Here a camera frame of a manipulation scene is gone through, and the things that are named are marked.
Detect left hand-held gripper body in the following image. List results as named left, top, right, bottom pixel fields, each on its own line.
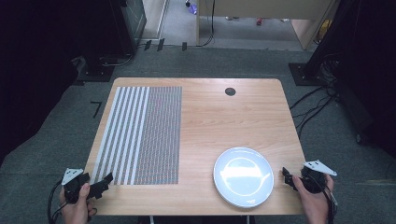
left=61, top=167, right=92, bottom=205

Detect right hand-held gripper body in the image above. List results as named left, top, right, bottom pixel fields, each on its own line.
left=300, top=159, right=338, bottom=194

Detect person's left hand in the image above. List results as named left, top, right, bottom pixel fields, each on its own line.
left=59, top=182, right=98, bottom=224

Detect person's right hand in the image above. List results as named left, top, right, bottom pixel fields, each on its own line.
left=291, top=174, right=335, bottom=224

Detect pale blue round plate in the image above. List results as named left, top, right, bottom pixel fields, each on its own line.
left=212, top=147, right=276, bottom=209

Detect striped grey woven placemat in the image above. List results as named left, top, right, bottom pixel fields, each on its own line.
left=92, top=86, right=183, bottom=186

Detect black angled floor tape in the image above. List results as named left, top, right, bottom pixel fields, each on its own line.
left=90, top=100, right=103, bottom=119

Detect black stand base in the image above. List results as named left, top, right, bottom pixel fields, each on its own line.
left=76, top=55, right=116, bottom=83
left=288, top=62, right=337, bottom=87

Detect dark cabinet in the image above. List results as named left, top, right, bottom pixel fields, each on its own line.
left=108, top=0, right=148, bottom=57

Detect light wooden desk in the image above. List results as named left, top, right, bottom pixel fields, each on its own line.
left=195, top=0, right=339, bottom=50

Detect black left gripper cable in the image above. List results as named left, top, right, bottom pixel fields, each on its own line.
left=47, top=179, right=70, bottom=224

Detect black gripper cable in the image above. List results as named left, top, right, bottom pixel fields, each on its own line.
left=317, top=181, right=339, bottom=224
left=47, top=179, right=70, bottom=224

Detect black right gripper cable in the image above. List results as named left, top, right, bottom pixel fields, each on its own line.
left=317, top=181, right=339, bottom=224

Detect black floor cables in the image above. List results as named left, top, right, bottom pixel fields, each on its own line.
left=289, top=52, right=344, bottom=139

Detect black hanging cable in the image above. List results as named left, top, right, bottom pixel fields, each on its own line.
left=195, top=0, right=217, bottom=49

